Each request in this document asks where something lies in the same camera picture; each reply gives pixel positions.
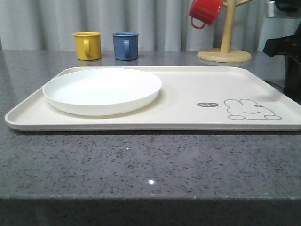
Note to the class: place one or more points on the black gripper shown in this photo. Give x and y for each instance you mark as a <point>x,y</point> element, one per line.
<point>290,47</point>

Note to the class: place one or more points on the white round plate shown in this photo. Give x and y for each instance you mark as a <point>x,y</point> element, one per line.
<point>100,92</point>

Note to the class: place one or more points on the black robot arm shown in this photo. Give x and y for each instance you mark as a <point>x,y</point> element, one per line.
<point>285,9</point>

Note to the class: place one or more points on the wooden mug tree stand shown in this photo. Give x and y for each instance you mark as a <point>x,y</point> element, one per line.
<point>225,54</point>

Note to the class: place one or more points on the cream rabbit serving tray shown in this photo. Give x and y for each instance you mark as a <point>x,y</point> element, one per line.
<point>192,98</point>

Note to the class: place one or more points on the red enamel mug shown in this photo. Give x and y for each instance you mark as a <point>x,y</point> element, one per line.
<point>205,11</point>

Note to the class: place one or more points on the blue enamel mug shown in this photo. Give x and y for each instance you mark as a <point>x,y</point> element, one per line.
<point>125,45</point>

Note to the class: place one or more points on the yellow enamel mug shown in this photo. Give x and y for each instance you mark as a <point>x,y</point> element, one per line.
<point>88,45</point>

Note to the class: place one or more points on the grey curtain backdrop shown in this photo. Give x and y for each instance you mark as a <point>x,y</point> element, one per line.
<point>163,25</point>

